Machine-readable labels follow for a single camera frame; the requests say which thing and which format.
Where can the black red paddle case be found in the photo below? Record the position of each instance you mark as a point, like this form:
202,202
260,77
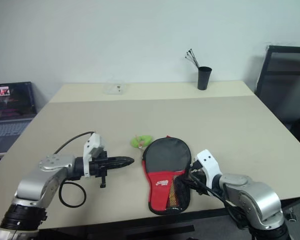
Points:
165,155

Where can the green zipper pull charm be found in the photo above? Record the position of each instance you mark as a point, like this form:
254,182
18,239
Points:
143,140

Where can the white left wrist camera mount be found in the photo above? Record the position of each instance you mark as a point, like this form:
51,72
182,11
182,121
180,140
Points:
92,146

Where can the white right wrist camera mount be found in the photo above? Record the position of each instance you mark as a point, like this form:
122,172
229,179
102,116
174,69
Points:
208,162

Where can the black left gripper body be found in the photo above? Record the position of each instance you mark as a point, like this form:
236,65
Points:
98,166

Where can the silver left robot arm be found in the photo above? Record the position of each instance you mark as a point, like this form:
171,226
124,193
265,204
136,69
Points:
32,185

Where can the black plastic cup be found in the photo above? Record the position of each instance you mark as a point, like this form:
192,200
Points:
203,78

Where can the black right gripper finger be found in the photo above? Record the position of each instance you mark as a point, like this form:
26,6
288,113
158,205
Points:
185,177
188,184

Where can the grey open laptop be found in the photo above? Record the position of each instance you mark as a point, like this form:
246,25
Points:
12,105

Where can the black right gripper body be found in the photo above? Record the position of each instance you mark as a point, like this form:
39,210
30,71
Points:
198,180

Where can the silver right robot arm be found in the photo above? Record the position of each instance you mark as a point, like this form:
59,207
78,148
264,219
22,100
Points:
252,192

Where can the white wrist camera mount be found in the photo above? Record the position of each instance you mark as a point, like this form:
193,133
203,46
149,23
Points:
208,162
92,146

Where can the clear plastic container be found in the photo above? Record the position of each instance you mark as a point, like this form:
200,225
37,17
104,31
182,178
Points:
113,88

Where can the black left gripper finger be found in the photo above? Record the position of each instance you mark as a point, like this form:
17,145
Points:
121,160
120,165

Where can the black mesh office chair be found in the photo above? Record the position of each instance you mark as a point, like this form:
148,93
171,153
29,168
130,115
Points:
282,82

